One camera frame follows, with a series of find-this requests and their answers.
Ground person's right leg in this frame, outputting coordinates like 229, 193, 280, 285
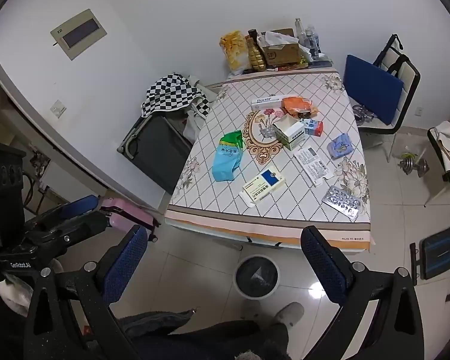
135, 320, 290, 360

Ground yellow snack bag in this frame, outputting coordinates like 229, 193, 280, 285
220, 31, 248, 76

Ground white table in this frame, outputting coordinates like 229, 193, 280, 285
164, 215, 372, 252

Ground black blue fitness board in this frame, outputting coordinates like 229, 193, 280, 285
410, 226, 450, 284

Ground beige electrical panel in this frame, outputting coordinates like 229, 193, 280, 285
50, 8, 109, 61

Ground metal dumbbell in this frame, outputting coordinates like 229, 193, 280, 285
398, 152, 430, 178

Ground black white checkered cloth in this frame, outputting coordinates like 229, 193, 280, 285
140, 72, 213, 125

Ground small blue red box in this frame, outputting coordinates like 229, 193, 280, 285
302, 118, 324, 137

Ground diamond patterned tablecloth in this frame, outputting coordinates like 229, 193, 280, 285
164, 65, 372, 250

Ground green blue packet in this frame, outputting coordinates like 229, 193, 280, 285
212, 129, 244, 183

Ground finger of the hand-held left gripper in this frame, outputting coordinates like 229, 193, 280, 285
58, 194, 100, 219
63, 211, 112, 243

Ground long white toothpaste box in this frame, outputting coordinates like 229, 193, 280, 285
250, 94, 299, 112

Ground blue cushion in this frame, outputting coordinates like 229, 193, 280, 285
343, 54, 404, 127

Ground grey slipper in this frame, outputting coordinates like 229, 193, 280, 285
242, 302, 272, 323
274, 301, 305, 331

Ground white blue medicine box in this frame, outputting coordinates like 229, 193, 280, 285
239, 166, 288, 206

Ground white round trash bin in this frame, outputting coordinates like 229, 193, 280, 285
234, 254, 281, 300

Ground small purple blue pouch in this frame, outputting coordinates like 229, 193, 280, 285
329, 133, 353, 160

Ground white green medicine box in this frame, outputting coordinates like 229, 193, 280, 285
272, 114, 306, 151

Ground grey jacket hem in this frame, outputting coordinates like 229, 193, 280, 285
116, 307, 202, 340

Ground large silver blister pack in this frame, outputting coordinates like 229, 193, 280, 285
321, 185, 361, 221

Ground golden bottle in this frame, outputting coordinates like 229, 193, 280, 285
246, 29, 267, 72

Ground orange snack packet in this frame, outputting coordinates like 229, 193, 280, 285
281, 96, 319, 119

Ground white wall socket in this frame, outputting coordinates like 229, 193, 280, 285
49, 100, 67, 118

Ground grey left slipper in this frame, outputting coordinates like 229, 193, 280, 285
242, 302, 272, 323

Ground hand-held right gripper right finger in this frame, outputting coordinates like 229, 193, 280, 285
301, 226, 430, 360

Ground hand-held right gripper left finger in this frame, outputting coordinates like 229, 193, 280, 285
22, 225, 149, 360

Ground clear plastic bottle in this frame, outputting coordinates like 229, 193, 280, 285
305, 26, 322, 59
294, 18, 308, 46

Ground pink suitcase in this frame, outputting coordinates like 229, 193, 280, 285
99, 197, 162, 242

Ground grey right slipper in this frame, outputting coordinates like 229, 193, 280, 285
274, 301, 305, 331

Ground brown cardboard box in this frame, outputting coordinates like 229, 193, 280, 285
260, 28, 303, 67

